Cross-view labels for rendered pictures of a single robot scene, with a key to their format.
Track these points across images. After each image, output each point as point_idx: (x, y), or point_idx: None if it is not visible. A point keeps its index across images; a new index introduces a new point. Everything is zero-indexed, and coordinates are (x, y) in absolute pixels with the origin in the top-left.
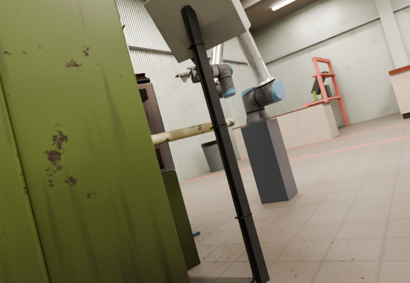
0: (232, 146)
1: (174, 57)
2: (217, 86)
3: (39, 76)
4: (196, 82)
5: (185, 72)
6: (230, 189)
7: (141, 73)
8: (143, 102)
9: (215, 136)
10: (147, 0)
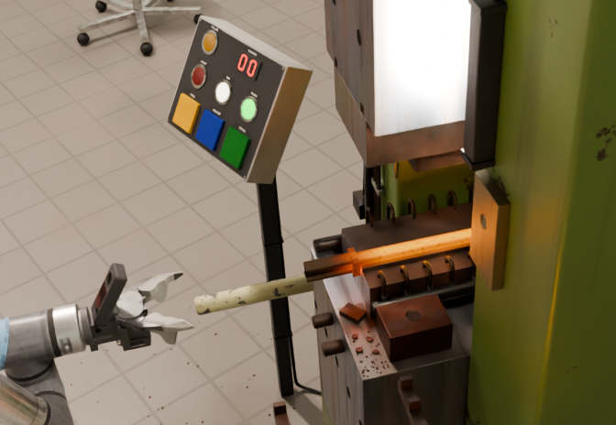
0: (264, 261)
1: (276, 170)
2: (54, 386)
3: None
4: (135, 346)
5: (159, 313)
6: (288, 302)
7: (313, 260)
8: (360, 219)
9: (282, 246)
10: (305, 66)
